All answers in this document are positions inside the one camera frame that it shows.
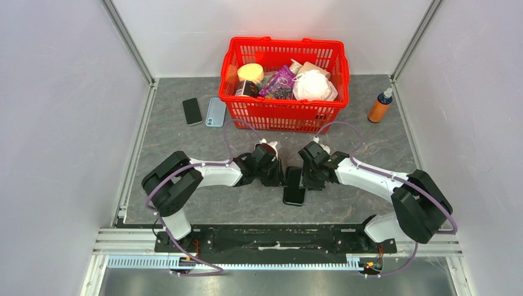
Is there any black phone case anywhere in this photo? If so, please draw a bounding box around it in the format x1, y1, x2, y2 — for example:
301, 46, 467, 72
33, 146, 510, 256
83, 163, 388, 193
282, 165, 307, 207

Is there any light blue phone case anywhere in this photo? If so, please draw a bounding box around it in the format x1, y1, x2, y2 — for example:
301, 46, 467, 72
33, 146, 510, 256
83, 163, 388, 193
205, 97, 227, 128

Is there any small black smartphone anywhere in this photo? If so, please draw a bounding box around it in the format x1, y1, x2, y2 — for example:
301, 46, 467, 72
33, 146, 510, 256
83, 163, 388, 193
182, 97, 203, 126

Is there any lilac phone case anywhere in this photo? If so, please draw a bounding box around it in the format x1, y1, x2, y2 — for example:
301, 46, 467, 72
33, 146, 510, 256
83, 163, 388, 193
266, 141, 281, 158

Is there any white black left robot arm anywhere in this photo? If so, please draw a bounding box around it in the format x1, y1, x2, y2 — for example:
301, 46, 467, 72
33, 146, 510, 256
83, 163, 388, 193
141, 139, 286, 252

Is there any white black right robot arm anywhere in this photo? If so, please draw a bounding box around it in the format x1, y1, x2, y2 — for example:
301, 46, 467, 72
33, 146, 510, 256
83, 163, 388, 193
299, 141, 453, 252

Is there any red plastic shopping basket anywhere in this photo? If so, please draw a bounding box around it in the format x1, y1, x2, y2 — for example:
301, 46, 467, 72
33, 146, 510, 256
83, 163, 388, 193
218, 36, 350, 133

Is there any black jar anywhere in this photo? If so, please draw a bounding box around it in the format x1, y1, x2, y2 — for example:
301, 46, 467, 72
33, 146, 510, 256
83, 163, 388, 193
234, 80, 259, 98

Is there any purple snack bag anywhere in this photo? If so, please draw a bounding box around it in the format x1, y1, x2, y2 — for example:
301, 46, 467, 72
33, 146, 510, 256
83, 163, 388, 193
259, 65, 296, 100

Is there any white plastic bag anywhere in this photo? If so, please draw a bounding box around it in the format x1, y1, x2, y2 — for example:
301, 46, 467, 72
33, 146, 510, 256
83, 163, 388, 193
292, 70, 338, 101

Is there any orange spray bottle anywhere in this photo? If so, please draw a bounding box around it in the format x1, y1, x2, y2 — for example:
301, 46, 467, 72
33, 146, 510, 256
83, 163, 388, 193
367, 88, 393, 123

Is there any yellow lidded round tub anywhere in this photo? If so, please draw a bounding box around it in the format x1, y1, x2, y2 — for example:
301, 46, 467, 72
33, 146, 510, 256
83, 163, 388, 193
237, 63, 265, 84

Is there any brown paper package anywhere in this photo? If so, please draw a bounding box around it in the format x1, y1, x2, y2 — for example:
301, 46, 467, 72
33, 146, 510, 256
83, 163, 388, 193
298, 62, 331, 80

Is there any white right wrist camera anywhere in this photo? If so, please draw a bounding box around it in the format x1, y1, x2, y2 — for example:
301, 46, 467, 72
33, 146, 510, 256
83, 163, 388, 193
313, 136, 331, 154

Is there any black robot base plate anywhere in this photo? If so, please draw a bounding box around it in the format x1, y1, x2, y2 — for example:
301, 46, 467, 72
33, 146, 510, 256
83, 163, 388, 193
178, 224, 397, 264

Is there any white slotted cable duct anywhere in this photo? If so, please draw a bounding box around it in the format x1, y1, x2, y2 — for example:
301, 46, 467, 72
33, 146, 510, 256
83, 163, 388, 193
107, 255, 364, 271

